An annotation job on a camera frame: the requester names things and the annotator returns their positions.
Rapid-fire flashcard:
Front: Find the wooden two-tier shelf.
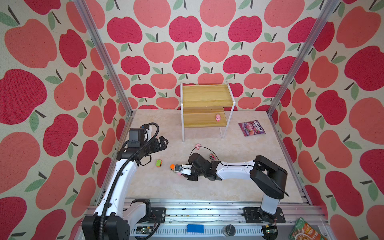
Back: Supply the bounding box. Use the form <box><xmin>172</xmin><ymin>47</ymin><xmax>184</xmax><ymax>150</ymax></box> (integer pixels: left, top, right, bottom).
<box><xmin>180</xmin><ymin>82</ymin><xmax>236</xmax><ymax>141</ymax></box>

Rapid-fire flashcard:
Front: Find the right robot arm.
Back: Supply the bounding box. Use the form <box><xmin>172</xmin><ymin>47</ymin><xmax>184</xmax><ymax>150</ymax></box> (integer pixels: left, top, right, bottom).
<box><xmin>181</xmin><ymin>153</ymin><xmax>289</xmax><ymax>223</ymax></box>

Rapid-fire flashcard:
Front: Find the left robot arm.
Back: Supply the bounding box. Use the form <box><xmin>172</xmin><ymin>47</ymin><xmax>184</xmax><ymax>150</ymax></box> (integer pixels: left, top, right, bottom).
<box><xmin>82</xmin><ymin>137</ymin><xmax>169</xmax><ymax>240</ymax></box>

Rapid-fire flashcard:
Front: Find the green toy car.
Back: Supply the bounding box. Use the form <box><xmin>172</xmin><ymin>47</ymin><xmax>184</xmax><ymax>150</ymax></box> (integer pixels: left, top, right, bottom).
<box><xmin>156</xmin><ymin>160</ymin><xmax>163</xmax><ymax>168</ymax></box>

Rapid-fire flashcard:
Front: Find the orange green toy truck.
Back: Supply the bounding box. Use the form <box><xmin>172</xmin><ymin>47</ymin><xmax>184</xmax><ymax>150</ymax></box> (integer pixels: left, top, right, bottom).
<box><xmin>171</xmin><ymin>164</ymin><xmax>177</xmax><ymax>173</ymax></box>

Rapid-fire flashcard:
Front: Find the blue tape block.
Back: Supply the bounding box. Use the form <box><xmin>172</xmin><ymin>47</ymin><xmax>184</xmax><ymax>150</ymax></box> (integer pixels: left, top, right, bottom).
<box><xmin>187</xmin><ymin>224</ymin><xmax>205</xmax><ymax>234</ymax></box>

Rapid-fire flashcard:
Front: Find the purple candy bag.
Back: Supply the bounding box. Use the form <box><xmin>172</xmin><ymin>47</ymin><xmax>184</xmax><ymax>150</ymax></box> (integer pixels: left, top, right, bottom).
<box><xmin>239</xmin><ymin>120</ymin><xmax>266</xmax><ymax>137</ymax></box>

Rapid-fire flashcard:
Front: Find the round black knob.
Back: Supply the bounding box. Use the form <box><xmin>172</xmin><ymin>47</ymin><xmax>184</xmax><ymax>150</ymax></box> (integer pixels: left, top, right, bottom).
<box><xmin>223</xmin><ymin>224</ymin><xmax>236</xmax><ymax>237</ymax></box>

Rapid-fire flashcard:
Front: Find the green snack packet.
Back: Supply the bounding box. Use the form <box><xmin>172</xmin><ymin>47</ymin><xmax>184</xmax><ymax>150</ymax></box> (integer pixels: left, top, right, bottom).
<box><xmin>289</xmin><ymin>218</ymin><xmax>327</xmax><ymax>240</ymax></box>

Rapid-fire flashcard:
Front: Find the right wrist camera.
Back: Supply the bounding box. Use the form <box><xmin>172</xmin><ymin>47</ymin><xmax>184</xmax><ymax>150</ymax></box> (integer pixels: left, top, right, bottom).
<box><xmin>176</xmin><ymin>164</ymin><xmax>192</xmax><ymax>176</ymax></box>

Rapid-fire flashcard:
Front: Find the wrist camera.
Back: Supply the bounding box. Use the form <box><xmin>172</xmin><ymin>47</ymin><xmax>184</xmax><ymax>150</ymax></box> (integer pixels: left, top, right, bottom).
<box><xmin>127</xmin><ymin>127</ymin><xmax>152</xmax><ymax>148</ymax></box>
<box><xmin>176</xmin><ymin>164</ymin><xmax>192</xmax><ymax>176</ymax></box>

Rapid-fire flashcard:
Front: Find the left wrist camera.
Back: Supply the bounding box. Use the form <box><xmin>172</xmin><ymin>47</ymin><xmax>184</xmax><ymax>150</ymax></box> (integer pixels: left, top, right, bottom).
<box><xmin>127</xmin><ymin>127</ymin><xmax>152</xmax><ymax>148</ymax></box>

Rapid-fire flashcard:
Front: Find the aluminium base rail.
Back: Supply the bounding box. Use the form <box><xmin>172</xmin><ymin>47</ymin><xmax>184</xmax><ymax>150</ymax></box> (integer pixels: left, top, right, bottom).
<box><xmin>73</xmin><ymin>197</ymin><xmax>337</xmax><ymax>240</ymax></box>

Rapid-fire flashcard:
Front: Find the left aluminium frame post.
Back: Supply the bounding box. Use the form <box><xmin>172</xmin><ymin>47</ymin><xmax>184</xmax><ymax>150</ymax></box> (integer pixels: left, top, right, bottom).
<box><xmin>74</xmin><ymin>0</ymin><xmax>133</xmax><ymax>118</ymax></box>

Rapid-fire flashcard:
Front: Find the aluminium frame post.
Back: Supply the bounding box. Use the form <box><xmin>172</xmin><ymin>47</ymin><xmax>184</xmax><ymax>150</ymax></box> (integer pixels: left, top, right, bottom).
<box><xmin>74</xmin><ymin>0</ymin><xmax>133</xmax><ymax>118</ymax></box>
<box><xmin>267</xmin><ymin>0</ymin><xmax>340</xmax><ymax>119</ymax></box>

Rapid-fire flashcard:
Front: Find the right aluminium frame post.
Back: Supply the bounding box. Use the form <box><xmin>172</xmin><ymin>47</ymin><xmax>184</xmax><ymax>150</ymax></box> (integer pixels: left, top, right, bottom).
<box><xmin>267</xmin><ymin>0</ymin><xmax>340</xmax><ymax>119</ymax></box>

